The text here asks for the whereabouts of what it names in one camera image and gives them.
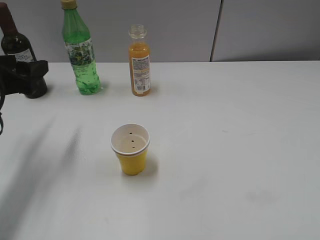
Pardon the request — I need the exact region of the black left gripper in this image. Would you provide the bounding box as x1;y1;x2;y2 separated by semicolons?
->
0;55;49;95

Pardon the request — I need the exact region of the orange juice bottle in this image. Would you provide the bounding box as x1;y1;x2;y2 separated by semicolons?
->
128;24;151;97

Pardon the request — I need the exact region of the yellow paper cup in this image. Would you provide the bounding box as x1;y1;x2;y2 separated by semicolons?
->
110;123;150;176

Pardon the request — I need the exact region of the dark red wine bottle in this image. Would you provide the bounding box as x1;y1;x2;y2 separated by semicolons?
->
0;2;37;63

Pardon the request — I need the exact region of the green plastic soda bottle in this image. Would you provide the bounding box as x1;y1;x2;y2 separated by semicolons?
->
60;0;101;95

